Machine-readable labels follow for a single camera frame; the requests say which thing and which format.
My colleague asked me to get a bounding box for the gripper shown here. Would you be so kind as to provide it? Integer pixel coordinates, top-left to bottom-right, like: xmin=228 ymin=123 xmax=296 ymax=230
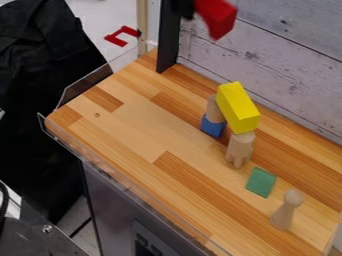
xmin=169 ymin=0 xmax=198 ymax=20

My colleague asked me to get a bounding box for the red arch block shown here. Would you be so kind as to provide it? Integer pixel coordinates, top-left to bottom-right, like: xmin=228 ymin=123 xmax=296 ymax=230
xmin=192 ymin=0 xmax=240 ymax=41

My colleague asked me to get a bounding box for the wooden cylinder block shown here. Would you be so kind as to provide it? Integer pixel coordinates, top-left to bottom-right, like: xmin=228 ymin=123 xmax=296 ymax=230
xmin=204 ymin=94 xmax=229 ymax=125

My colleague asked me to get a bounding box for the yellow block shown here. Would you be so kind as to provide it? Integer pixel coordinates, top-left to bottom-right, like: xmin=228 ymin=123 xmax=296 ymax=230
xmin=215 ymin=81 xmax=262 ymax=135

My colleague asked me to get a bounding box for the blue block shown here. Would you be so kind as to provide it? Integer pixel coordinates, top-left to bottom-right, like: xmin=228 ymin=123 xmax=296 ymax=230
xmin=199 ymin=113 xmax=229 ymax=140

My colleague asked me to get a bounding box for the wooden arch block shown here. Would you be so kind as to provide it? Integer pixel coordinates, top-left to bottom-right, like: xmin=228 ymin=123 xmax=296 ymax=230
xmin=224 ymin=130 xmax=258 ymax=170

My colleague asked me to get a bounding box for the green block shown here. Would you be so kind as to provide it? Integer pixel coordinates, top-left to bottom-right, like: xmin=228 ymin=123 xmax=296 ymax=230
xmin=244 ymin=166 xmax=278 ymax=199

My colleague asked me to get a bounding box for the red tape mark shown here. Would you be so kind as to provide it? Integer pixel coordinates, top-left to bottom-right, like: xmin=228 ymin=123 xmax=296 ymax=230
xmin=102 ymin=25 xmax=142 ymax=48

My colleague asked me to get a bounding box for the black fabric cover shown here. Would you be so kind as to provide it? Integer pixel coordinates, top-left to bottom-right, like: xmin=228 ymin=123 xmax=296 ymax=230
xmin=0 ymin=0 xmax=110 ymax=224

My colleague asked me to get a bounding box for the wooden peg figure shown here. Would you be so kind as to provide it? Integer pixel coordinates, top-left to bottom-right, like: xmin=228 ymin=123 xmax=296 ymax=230
xmin=269 ymin=188 xmax=305 ymax=232

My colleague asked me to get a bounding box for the black metal base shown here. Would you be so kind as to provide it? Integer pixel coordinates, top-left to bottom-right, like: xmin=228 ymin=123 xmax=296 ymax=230
xmin=0 ymin=179 xmax=91 ymax=256

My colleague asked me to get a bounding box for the black post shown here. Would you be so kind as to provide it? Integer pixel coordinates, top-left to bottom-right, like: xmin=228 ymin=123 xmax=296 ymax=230
xmin=154 ymin=0 xmax=182 ymax=74

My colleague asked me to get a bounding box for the wooden post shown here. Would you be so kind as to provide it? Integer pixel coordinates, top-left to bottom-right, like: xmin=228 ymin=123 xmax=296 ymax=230
xmin=134 ymin=0 xmax=150 ymax=57

